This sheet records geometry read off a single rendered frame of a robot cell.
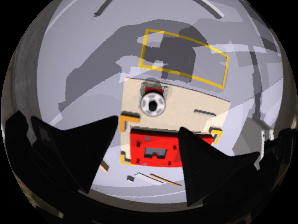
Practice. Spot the yellow rectangular outline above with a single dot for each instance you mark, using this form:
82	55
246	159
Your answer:
180	73

